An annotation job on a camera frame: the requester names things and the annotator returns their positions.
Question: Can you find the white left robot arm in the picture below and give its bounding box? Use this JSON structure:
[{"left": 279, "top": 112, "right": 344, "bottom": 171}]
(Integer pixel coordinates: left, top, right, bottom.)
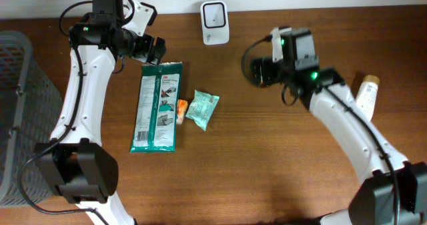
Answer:
[{"left": 32, "top": 7, "right": 165, "bottom": 224}]

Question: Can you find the teal snack packet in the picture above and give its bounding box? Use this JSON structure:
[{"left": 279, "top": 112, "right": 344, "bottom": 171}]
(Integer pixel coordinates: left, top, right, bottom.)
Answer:
[{"left": 185, "top": 90, "right": 220, "bottom": 131}]

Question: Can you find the white tube with gold cap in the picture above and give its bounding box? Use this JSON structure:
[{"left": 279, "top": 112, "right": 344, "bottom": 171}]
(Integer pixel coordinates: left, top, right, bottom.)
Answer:
[{"left": 356, "top": 75, "right": 380, "bottom": 121}]

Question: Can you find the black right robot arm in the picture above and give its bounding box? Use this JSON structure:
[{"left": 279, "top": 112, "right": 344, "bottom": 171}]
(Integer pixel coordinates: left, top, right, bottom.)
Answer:
[{"left": 241, "top": 27, "right": 426, "bottom": 224}]

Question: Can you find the white barcode scanner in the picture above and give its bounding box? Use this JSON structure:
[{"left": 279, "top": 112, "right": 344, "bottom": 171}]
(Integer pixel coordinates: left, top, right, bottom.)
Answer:
[{"left": 200, "top": 1, "right": 230, "bottom": 45}]

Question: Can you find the orange small packet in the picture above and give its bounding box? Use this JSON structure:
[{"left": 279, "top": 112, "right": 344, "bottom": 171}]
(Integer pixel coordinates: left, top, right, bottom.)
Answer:
[{"left": 176, "top": 99, "right": 189, "bottom": 125}]

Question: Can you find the green white 3M package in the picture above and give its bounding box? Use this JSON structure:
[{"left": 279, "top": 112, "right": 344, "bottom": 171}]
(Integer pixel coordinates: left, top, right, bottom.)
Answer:
[{"left": 130, "top": 62, "right": 183, "bottom": 153}]

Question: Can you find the grey plastic mesh basket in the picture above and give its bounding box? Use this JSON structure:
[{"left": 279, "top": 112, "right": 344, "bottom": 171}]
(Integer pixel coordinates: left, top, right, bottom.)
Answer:
[{"left": 1, "top": 31, "right": 63, "bottom": 208}]

